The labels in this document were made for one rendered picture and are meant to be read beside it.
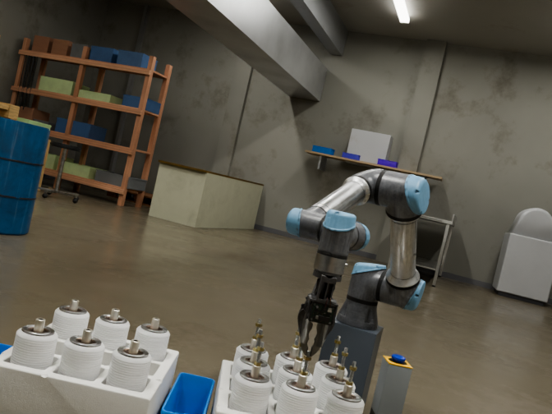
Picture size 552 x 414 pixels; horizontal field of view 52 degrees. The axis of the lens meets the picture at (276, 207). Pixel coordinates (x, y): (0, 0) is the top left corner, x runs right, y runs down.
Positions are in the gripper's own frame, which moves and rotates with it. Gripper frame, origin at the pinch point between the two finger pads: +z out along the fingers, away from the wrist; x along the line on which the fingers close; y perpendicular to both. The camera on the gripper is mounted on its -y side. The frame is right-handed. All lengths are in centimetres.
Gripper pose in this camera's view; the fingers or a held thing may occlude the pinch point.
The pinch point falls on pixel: (309, 349)
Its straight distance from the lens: 145.7
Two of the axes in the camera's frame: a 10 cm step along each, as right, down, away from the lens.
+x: 9.7, 2.2, 0.1
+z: -2.2, 9.7, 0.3
